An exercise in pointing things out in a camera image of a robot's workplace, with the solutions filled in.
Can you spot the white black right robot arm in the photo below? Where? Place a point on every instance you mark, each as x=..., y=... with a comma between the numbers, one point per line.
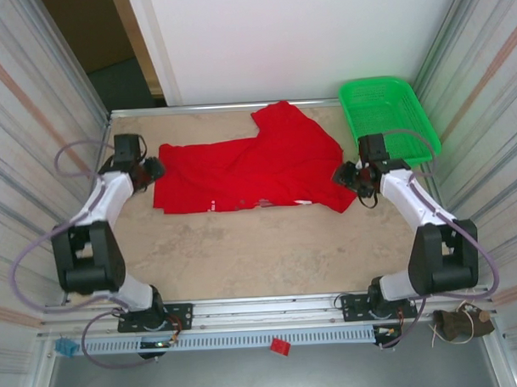
x=411, y=201

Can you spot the small blue plastic block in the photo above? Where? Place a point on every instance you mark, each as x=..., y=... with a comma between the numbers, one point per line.
x=66, y=348

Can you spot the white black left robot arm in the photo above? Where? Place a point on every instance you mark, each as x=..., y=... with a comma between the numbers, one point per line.
x=110, y=194

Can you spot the small circuit board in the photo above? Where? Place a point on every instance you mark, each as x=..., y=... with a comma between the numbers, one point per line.
x=157, y=344
x=386, y=331

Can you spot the small red plastic block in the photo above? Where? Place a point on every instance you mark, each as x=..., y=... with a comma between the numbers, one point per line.
x=280, y=347

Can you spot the wide aluminium mounting rail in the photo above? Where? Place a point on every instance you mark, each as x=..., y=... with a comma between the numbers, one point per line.
x=266, y=305

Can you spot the brown cloth bag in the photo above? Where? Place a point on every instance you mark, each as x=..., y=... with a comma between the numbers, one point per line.
x=458, y=326

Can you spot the beige door frame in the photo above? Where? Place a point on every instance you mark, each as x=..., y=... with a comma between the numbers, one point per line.
x=141, y=49

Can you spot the red t-shirt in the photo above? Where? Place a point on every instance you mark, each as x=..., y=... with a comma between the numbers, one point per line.
x=262, y=168

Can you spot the green plastic basket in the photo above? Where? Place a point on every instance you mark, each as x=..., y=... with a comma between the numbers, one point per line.
x=383, y=104

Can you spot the thin aluminium table rail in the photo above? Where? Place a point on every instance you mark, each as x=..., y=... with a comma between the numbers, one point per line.
x=196, y=107

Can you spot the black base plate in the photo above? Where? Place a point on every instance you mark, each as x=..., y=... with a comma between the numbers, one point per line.
x=182, y=317
x=351, y=307

